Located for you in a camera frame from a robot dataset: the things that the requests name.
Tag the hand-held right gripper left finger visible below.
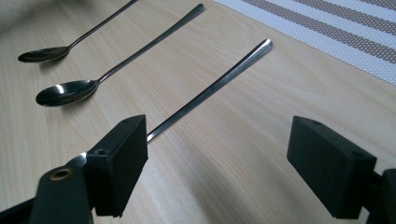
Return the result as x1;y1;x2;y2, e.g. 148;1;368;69
86;114;149;218

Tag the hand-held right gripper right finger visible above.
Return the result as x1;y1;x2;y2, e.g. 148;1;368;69
286;115;377;220

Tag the long steel spoon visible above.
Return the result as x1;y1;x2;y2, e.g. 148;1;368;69
17;0;140;63
65;38;274;169
35;3;205;108

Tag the white striped woven placemat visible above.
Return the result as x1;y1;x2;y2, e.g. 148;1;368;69
212;0;396;86

